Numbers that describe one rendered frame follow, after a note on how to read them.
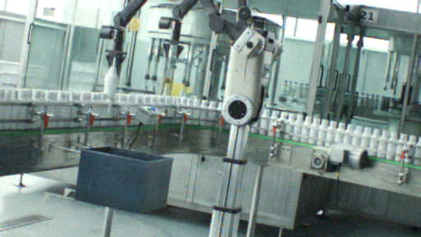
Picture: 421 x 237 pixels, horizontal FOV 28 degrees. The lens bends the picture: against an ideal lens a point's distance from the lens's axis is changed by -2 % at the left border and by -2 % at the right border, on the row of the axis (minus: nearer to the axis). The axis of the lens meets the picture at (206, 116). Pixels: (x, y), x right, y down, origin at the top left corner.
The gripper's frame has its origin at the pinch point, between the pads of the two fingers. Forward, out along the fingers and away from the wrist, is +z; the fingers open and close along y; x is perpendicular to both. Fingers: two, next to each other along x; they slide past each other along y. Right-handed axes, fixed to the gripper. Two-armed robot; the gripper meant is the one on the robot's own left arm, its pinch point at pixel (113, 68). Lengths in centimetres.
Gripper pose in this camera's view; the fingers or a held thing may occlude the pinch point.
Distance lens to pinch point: 433.7
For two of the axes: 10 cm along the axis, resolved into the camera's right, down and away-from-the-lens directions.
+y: 9.4, 1.5, -2.9
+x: 3.0, -0.1, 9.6
